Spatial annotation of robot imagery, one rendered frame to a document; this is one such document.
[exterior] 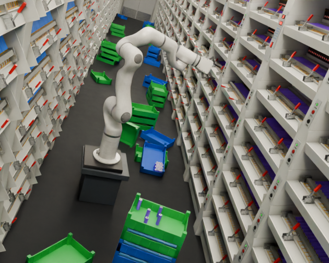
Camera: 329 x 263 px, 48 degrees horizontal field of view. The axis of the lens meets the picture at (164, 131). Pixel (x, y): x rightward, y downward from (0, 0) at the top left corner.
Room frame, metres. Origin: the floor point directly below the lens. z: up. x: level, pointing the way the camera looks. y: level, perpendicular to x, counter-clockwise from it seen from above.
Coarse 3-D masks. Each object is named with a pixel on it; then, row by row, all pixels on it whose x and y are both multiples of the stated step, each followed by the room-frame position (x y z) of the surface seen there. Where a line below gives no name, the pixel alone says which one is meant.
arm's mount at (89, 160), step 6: (84, 150) 2.25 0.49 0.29; (90, 150) 2.25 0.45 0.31; (120, 150) 2.38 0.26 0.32; (84, 156) 2.16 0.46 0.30; (90, 156) 2.18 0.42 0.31; (120, 156) 2.30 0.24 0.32; (84, 162) 2.08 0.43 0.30; (90, 162) 2.11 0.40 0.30; (96, 162) 2.13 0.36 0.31; (120, 162) 2.22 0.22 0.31; (90, 168) 2.07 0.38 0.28; (96, 168) 2.08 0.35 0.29; (102, 168) 2.10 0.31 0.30; (108, 168) 2.11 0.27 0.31; (114, 168) 2.13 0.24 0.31; (120, 168) 2.15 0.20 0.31
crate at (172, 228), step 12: (144, 204) 1.67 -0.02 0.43; (156, 204) 1.66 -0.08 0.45; (132, 216) 1.56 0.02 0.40; (144, 216) 1.60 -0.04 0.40; (168, 216) 1.66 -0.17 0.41; (180, 216) 1.66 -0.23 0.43; (132, 228) 1.47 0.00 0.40; (144, 228) 1.47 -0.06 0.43; (156, 228) 1.47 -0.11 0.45; (168, 228) 1.56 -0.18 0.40; (180, 228) 1.60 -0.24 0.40; (168, 240) 1.46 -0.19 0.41; (180, 240) 1.46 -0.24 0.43
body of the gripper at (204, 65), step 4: (200, 56) 2.54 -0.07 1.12; (200, 60) 2.49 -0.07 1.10; (204, 60) 2.51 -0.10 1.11; (208, 60) 2.53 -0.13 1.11; (200, 64) 2.49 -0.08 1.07; (204, 64) 2.50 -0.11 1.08; (208, 64) 2.52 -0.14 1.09; (212, 64) 2.53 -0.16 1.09; (196, 68) 2.50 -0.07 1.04; (200, 68) 2.49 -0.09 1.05; (204, 68) 2.50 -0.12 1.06; (208, 68) 2.51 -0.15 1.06; (204, 72) 2.49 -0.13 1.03; (208, 72) 2.50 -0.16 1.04
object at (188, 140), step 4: (184, 128) 3.51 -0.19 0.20; (188, 128) 3.52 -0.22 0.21; (184, 132) 3.51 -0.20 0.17; (188, 132) 3.50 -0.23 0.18; (184, 136) 3.41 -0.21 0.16; (188, 136) 3.40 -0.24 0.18; (192, 136) 3.37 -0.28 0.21; (184, 140) 3.31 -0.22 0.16; (188, 140) 3.32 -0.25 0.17; (192, 140) 3.27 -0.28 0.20; (184, 144) 3.25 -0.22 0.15; (188, 144) 3.24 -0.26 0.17; (192, 144) 3.24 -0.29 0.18; (188, 148) 3.15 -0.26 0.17; (192, 148) 3.14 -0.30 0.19; (188, 152) 3.06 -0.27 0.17; (188, 156) 3.00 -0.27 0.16; (188, 160) 2.95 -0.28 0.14
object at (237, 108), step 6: (222, 78) 2.82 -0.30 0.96; (228, 78) 2.83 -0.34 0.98; (234, 78) 2.84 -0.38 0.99; (222, 84) 2.82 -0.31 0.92; (222, 90) 2.77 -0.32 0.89; (228, 96) 2.58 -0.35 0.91; (234, 96) 2.54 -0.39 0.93; (234, 102) 2.41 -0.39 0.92; (234, 108) 2.38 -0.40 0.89; (240, 108) 2.31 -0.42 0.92
